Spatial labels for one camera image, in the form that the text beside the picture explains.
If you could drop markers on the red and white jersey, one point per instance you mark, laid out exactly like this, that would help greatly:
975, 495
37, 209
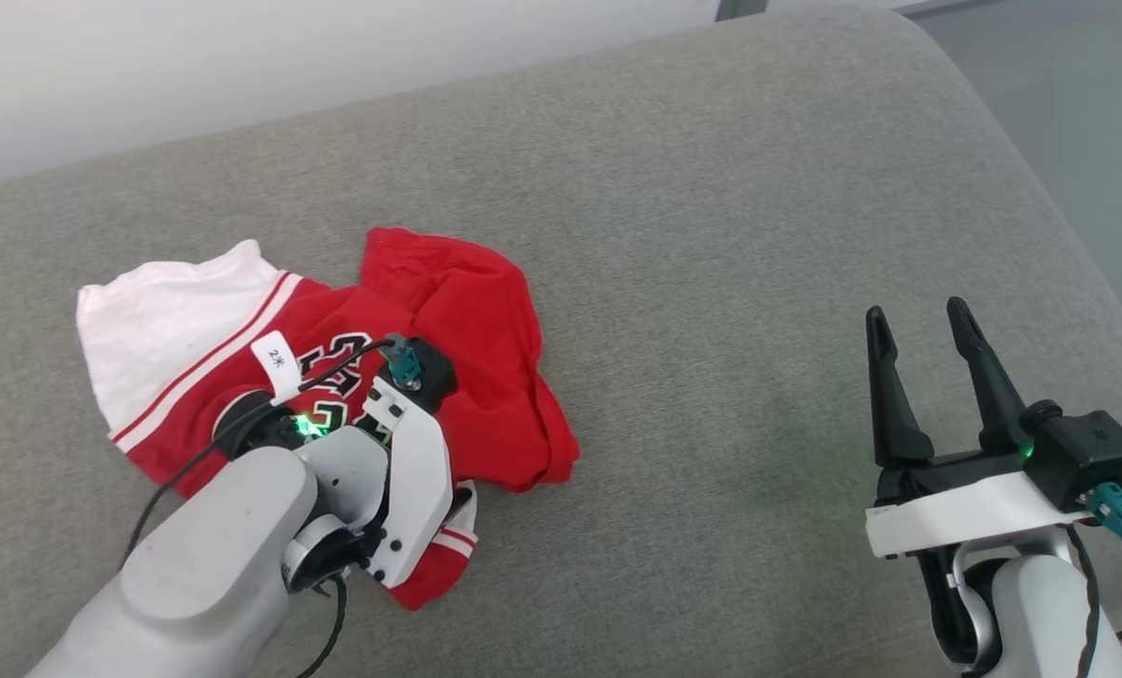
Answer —
467, 311

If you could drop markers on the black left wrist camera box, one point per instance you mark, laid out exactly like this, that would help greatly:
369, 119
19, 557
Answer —
435, 372

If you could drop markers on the grey fabric sofa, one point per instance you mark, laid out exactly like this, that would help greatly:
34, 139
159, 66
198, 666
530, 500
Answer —
712, 282

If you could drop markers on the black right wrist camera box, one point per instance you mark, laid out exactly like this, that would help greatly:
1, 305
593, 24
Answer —
1083, 457

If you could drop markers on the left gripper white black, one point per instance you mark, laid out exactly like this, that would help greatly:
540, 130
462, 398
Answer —
420, 480

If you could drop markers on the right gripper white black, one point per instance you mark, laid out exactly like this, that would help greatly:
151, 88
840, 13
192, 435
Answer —
966, 513

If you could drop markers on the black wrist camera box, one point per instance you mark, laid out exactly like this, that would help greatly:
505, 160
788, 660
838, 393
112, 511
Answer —
435, 372
1083, 457

